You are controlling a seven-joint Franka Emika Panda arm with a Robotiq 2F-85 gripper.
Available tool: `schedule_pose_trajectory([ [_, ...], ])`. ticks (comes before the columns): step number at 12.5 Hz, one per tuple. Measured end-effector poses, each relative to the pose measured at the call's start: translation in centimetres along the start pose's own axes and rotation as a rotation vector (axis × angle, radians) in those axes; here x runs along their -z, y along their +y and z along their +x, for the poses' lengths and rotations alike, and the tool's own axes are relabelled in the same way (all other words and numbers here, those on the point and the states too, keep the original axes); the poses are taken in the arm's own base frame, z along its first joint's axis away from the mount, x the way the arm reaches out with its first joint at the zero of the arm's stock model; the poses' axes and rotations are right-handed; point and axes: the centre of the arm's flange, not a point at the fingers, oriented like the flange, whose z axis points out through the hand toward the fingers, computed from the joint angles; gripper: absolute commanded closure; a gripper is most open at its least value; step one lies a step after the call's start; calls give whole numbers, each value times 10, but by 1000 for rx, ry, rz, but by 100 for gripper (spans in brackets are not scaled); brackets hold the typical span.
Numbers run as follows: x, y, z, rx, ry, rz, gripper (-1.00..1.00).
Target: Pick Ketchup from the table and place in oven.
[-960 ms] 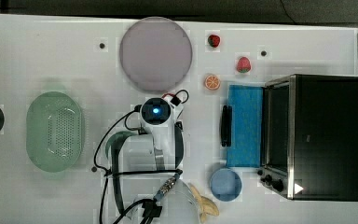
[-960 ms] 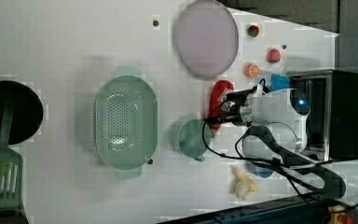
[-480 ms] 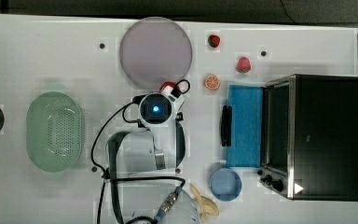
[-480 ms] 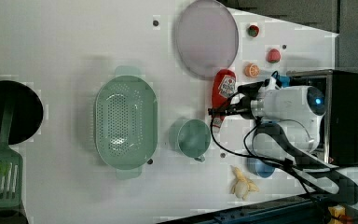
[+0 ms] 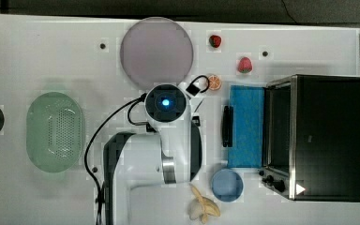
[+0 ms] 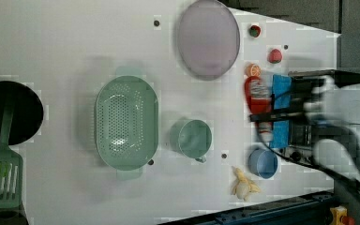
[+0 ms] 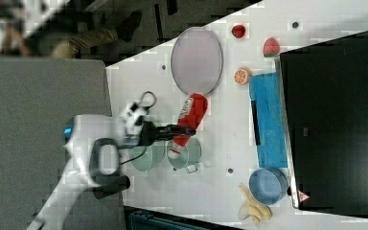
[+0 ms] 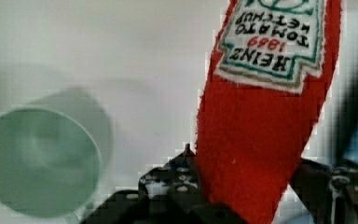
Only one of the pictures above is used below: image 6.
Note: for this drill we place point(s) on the black toy oven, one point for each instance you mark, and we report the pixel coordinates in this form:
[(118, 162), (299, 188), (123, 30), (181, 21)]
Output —
[(293, 93)]

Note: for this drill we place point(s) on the orange slice toy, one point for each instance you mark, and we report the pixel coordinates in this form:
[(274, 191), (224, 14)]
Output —
[(253, 70)]

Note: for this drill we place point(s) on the strawberry toy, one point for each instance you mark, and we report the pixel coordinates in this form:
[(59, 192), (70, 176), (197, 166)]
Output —
[(275, 56)]

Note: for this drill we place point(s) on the grey round plate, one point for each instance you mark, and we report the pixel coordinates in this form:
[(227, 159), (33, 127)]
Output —
[(208, 39)]

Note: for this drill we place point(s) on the green colander basket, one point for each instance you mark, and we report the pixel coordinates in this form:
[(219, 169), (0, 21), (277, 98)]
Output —
[(126, 123)]

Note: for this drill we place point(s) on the green mug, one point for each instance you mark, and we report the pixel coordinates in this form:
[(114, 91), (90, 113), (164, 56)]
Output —
[(191, 138)]

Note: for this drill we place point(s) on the blue cup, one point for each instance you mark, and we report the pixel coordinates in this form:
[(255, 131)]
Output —
[(263, 163)]

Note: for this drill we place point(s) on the red plush ketchup bottle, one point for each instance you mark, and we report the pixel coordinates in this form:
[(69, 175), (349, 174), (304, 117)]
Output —
[(259, 101)]

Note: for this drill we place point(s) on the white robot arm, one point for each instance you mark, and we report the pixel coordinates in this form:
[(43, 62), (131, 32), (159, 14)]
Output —
[(334, 113)]

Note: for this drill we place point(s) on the green slotted spatula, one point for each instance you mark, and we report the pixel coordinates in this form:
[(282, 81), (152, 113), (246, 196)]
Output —
[(11, 165)]

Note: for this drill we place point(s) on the black oven door handle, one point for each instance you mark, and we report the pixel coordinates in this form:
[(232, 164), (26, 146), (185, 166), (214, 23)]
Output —
[(277, 116)]

